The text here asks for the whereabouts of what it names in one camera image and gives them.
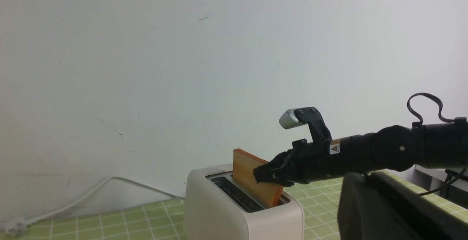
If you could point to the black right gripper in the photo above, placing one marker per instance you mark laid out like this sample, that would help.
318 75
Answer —
371 207

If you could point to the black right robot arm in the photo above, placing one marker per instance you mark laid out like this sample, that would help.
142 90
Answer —
399 148

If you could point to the white toaster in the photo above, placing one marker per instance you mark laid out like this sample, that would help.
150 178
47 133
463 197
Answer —
218 208

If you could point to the green checkered tablecloth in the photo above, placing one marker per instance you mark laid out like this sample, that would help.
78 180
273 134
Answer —
163 220

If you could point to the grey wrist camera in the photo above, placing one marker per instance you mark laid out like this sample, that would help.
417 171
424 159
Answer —
309 116

